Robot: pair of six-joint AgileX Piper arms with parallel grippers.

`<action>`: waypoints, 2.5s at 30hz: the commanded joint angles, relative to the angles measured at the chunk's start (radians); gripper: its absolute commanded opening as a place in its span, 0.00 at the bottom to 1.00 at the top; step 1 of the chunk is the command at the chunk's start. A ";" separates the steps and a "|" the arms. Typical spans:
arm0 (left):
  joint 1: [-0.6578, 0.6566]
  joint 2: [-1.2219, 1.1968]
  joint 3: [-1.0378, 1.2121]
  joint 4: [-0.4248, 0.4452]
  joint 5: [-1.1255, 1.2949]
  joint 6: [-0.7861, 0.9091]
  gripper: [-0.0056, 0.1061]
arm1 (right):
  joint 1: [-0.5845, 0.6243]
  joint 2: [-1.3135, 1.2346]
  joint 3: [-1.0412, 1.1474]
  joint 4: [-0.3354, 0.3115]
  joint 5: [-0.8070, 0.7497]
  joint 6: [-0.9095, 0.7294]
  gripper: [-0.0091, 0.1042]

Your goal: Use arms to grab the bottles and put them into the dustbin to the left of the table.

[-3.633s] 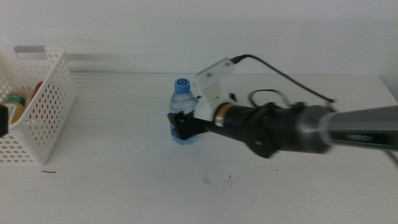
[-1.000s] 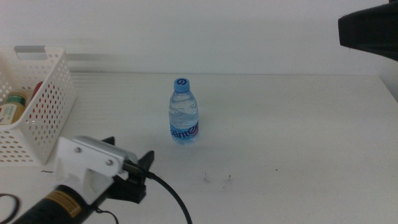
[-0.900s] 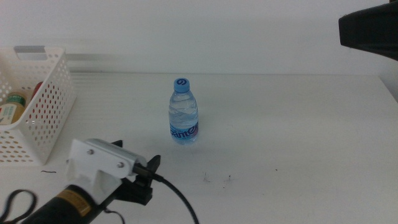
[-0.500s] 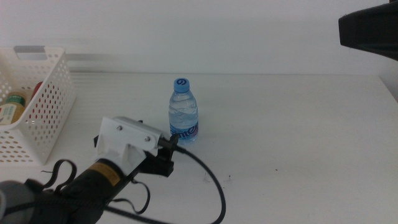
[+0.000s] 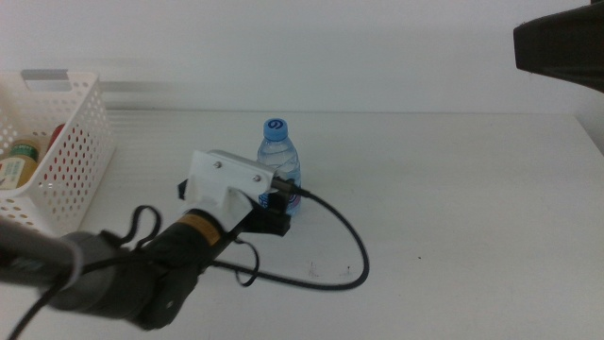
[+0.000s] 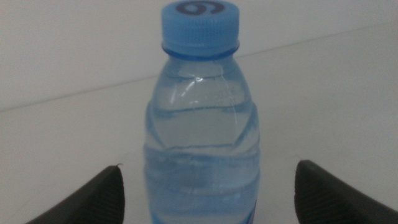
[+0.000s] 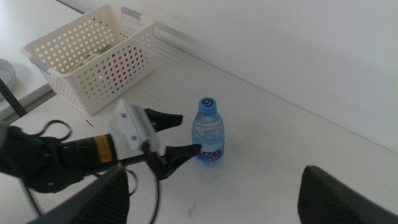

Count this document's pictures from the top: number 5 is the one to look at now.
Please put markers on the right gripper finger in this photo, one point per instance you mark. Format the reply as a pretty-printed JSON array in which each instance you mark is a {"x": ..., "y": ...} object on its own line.
[{"x": 566, "y": 47}]

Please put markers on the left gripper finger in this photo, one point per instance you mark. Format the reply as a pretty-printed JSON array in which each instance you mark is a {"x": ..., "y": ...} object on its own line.
[{"x": 279, "y": 202}]

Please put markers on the clear water bottle blue cap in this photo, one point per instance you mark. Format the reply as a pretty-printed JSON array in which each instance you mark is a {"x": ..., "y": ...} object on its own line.
[{"x": 280, "y": 151}]

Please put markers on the red soda can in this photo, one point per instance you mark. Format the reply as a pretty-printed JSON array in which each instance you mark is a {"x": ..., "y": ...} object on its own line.
[{"x": 57, "y": 134}]

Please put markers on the yellow tea bottle green label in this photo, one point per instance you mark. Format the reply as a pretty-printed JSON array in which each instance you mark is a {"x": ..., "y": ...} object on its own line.
[{"x": 19, "y": 165}]

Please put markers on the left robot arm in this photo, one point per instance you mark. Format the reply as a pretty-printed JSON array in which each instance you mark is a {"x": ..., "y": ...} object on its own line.
[{"x": 132, "y": 283}]

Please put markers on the white perforated plastic basket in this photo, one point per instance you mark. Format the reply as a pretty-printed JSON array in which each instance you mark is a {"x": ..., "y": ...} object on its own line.
[{"x": 89, "y": 118}]

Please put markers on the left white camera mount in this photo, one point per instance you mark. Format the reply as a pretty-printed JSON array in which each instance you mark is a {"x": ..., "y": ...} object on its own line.
[{"x": 222, "y": 184}]

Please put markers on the grey wall rail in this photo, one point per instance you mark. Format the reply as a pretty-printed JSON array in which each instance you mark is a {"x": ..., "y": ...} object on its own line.
[{"x": 141, "y": 87}]

